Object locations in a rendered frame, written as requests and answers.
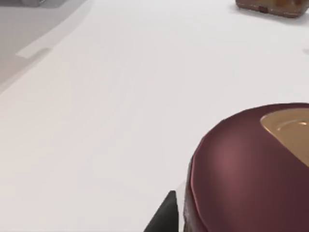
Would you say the brown wooden box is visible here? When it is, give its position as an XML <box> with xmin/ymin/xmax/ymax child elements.
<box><xmin>235</xmin><ymin>0</ymin><xmax>309</xmax><ymax>19</ymax></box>

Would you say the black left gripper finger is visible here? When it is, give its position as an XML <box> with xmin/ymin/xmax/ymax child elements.
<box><xmin>143</xmin><ymin>190</ymin><xmax>180</xmax><ymax>232</ymax></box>

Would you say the maroon and gold object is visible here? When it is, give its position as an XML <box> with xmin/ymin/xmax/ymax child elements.
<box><xmin>183</xmin><ymin>102</ymin><xmax>309</xmax><ymax>232</ymax></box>

